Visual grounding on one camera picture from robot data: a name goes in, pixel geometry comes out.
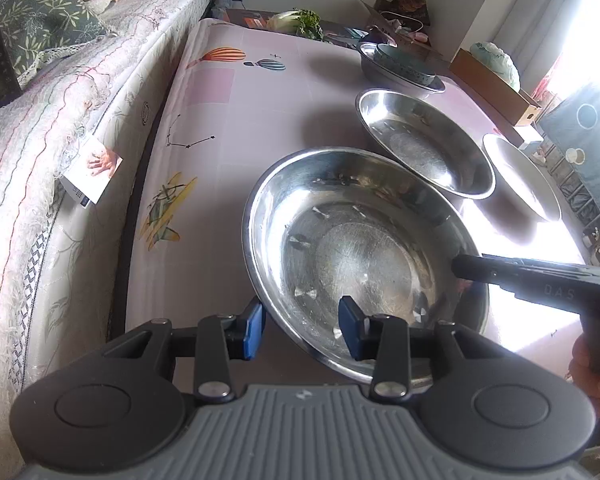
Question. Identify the teal ceramic bowl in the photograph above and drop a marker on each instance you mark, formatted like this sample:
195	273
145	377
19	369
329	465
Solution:
403	64

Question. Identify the long brown cardboard box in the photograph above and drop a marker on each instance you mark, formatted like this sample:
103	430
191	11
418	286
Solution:
517	107

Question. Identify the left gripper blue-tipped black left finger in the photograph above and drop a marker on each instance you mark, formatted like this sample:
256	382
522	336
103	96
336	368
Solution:
123	403

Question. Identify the medium steel plate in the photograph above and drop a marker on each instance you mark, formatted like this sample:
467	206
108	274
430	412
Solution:
427	142

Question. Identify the small steel bowl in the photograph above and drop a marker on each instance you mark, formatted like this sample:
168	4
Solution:
383	77

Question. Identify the blue patterned hanging sheet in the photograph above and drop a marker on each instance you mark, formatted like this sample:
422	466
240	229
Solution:
574	127

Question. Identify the small photo card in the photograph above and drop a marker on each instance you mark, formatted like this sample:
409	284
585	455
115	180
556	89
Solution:
87	170

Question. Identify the white quilted mattress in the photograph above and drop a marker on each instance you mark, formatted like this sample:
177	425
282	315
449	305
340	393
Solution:
58	261

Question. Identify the white ceramic plate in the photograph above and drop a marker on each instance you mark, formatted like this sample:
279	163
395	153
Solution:
520	181

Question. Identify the pink balloon tablecloth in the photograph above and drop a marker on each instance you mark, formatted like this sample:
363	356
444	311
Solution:
224	124

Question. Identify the large steel plate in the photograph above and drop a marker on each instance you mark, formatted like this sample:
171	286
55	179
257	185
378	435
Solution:
327	223

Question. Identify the open cardboard box with clutter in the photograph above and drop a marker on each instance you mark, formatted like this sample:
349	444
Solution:
406	21

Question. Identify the green leafy cabbage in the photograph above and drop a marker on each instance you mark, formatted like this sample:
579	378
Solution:
298	22

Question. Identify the green leaf pattern pillow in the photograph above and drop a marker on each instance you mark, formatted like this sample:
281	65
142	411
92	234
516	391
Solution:
36	32

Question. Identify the pale green plastic bag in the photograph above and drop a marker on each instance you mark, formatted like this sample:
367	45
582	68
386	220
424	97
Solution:
497	61

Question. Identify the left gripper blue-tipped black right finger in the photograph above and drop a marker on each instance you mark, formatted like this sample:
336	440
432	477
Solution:
473	398

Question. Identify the person's right hand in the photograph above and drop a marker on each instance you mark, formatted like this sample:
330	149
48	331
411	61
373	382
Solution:
582	374

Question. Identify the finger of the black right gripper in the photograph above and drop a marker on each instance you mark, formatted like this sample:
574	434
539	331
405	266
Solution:
512	274

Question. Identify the dark Philips product box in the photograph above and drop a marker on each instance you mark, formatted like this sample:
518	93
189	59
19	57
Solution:
339	34

